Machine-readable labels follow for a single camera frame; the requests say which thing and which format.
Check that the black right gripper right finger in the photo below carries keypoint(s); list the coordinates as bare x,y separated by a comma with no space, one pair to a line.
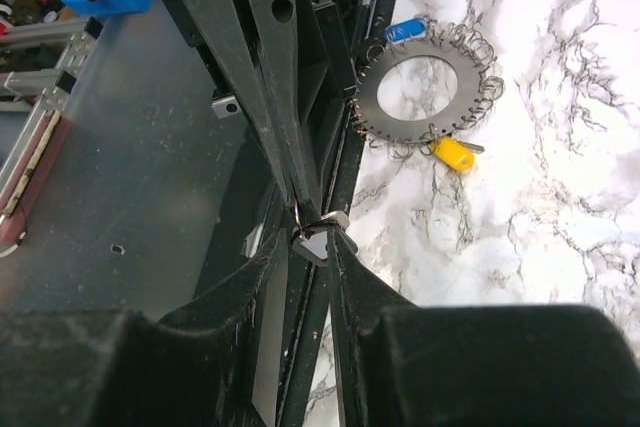
399,364

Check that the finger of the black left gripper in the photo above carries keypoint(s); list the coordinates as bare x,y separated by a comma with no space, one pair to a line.
279,130
225,27

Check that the yellow key tag on disc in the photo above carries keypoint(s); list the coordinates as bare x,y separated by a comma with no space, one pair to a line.
453,154

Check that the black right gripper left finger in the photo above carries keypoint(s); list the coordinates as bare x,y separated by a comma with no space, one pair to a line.
213,362

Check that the round metal keyring disc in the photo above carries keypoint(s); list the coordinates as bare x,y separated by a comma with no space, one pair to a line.
411,93

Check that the blue key tag on disc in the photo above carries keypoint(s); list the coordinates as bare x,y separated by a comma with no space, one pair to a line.
405,30

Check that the black white key tag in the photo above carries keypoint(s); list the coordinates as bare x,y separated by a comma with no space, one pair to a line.
311,244

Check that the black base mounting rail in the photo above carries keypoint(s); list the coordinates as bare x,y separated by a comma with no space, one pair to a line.
333,36

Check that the silver key with black tag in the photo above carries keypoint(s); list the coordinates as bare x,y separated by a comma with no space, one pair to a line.
334,219

